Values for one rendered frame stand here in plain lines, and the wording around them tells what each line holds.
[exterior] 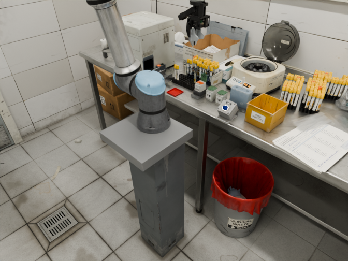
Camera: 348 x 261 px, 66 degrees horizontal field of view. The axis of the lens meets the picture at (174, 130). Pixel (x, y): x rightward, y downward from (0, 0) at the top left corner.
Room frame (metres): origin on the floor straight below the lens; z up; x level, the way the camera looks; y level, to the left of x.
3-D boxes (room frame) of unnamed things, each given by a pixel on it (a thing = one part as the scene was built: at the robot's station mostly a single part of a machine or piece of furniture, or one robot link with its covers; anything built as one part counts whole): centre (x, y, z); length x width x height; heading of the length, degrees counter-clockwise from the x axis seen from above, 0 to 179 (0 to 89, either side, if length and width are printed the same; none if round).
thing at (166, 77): (1.48, 0.10, 0.92); 0.21 x 0.07 x 0.05; 45
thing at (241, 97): (1.16, -0.34, 0.92); 0.10 x 0.07 x 0.10; 47
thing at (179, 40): (1.96, -0.05, 0.94); 0.22 x 0.12 x 0.13; 49
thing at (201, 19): (1.33, -0.13, 1.28); 0.09 x 0.08 x 0.12; 44
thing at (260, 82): (1.38, -0.46, 0.94); 0.30 x 0.24 x 0.12; 126
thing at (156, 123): (0.97, 0.09, 0.97); 0.15 x 0.15 x 0.10
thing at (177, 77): (1.42, -0.08, 0.93); 0.17 x 0.09 x 0.11; 45
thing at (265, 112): (1.02, -0.43, 0.93); 0.13 x 0.13 x 0.10; 42
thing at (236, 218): (1.09, -0.40, 0.22); 0.38 x 0.37 x 0.44; 45
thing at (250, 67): (1.39, -0.48, 0.97); 0.15 x 0.15 x 0.07
